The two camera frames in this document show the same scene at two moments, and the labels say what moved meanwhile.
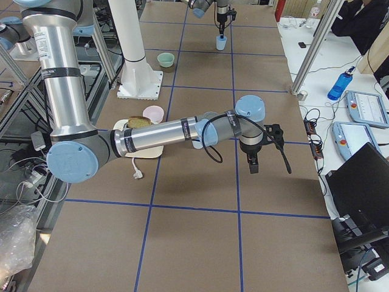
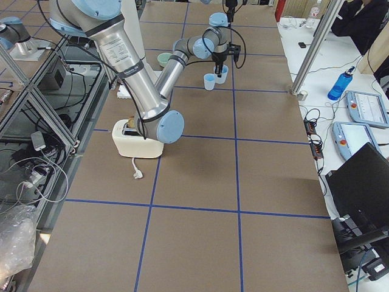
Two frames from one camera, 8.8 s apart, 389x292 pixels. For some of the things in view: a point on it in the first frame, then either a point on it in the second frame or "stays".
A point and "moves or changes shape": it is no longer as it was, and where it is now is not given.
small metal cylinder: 302,96 stays
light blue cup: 220,42 moves or changes shape
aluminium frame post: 329,17 stays
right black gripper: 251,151 → 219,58
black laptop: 360,191 stays
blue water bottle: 340,86 stays
